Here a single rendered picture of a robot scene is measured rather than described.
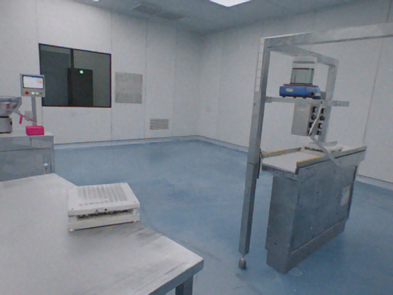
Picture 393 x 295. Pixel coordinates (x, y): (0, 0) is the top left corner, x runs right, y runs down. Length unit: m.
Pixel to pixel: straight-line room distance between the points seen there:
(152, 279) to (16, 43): 5.63
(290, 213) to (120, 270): 1.53
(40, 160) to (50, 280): 2.59
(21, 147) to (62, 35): 3.41
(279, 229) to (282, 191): 0.30
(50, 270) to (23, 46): 5.48
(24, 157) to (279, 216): 2.54
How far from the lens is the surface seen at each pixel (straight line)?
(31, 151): 3.34
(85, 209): 1.04
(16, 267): 0.94
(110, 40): 6.61
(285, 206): 2.16
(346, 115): 5.50
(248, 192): 2.06
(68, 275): 0.86
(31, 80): 3.66
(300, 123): 1.85
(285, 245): 2.26
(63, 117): 6.27
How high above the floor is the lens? 1.30
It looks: 11 degrees down
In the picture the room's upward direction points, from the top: 4 degrees clockwise
